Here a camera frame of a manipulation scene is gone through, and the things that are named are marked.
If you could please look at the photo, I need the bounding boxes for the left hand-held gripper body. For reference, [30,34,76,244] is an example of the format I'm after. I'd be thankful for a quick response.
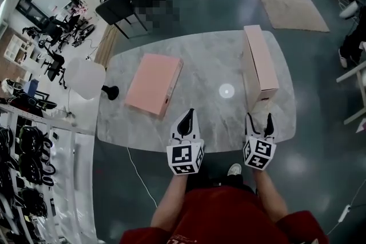
[166,137,205,177]

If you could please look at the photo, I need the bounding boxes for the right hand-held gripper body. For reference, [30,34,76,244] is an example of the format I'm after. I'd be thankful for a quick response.
[242,134,278,171]

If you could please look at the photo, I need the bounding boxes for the pink binder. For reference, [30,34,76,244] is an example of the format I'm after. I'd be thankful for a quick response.
[125,53,184,121]

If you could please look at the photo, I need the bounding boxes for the beige binder with label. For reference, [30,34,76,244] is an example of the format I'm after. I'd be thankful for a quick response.
[242,25,280,112]

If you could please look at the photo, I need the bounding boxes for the person's left forearm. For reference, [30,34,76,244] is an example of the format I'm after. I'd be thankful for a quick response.
[150,174,188,231]

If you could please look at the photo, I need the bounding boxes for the person's right forearm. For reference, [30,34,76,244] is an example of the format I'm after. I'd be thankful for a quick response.
[253,170,288,223]

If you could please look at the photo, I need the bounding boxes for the person's right white shoe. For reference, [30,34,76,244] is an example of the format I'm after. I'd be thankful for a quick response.
[227,163,242,177]

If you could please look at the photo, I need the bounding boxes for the person's black trousers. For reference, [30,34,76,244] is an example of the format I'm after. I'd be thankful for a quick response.
[185,171,257,195]

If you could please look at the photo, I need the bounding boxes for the person's red shirt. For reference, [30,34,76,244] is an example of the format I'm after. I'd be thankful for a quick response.
[120,185,329,244]

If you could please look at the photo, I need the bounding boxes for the white shade table lamp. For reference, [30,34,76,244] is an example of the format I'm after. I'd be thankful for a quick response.
[64,57,120,101]

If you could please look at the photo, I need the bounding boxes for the low wooden platform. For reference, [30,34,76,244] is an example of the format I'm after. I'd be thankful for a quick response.
[94,24,120,69]

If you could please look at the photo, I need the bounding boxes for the large beige rug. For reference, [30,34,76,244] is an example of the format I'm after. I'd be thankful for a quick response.
[247,0,331,33]

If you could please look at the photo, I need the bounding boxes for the black folding bike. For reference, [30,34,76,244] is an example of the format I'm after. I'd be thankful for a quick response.
[71,23,96,48]

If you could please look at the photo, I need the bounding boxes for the dark grey upholstered chair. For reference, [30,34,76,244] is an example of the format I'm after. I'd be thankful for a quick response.
[96,0,149,39]

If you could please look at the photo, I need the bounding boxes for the black office chair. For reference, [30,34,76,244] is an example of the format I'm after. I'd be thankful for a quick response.
[41,50,66,86]
[22,14,81,51]

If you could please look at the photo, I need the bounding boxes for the white metal rack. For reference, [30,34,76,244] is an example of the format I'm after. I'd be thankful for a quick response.
[0,102,96,244]

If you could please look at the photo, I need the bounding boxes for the blue storage box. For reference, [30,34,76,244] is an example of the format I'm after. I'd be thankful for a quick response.
[24,79,40,95]

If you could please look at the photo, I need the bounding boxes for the white cubby shelf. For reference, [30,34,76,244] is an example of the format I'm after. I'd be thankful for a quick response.
[2,34,35,66]

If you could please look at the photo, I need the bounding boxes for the white power cable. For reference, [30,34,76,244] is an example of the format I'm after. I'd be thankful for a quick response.
[126,147,158,209]

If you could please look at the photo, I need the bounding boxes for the white adapter cable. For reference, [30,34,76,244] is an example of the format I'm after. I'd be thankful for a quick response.
[325,185,366,235]

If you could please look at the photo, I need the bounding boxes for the white coiled floor cable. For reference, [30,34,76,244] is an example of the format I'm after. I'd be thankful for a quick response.
[337,0,358,23]

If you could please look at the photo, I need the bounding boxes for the pile of black strap gear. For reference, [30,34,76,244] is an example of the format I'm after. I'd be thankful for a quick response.
[0,125,55,218]

